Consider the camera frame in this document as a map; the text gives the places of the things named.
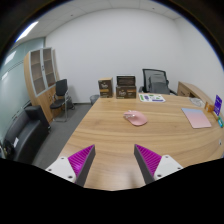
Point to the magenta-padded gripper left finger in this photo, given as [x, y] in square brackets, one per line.
[80, 160]

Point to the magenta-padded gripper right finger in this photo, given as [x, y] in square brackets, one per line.
[150, 160]

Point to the pink computer mouse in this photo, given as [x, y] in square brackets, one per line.
[136, 118]

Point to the pink and blue mouse pad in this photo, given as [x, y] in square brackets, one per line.
[196, 118]

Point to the white sticker sheet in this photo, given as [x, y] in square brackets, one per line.
[151, 97]

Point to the black leather sofa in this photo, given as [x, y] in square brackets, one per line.
[23, 133]

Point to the black visitor chair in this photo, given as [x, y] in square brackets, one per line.
[61, 88]

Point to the clear bag with round logo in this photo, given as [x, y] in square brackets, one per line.
[196, 102]

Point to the grey backpack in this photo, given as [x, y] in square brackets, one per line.
[159, 85]

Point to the tall brown coffee box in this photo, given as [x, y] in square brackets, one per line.
[105, 88]

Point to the small orange cardboard box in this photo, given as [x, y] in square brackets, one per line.
[209, 107]

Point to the small teal box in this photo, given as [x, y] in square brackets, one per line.
[220, 122]

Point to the wooden side desk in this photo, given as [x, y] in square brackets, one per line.
[190, 89]

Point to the open black box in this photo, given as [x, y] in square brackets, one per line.
[126, 80]

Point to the black mesh office chair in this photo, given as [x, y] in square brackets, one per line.
[146, 75]

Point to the purple package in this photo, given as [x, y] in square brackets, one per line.
[218, 105]

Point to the wooden shelf cabinet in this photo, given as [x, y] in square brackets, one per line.
[38, 76]

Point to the ceiling light strip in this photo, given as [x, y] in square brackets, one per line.
[27, 31]

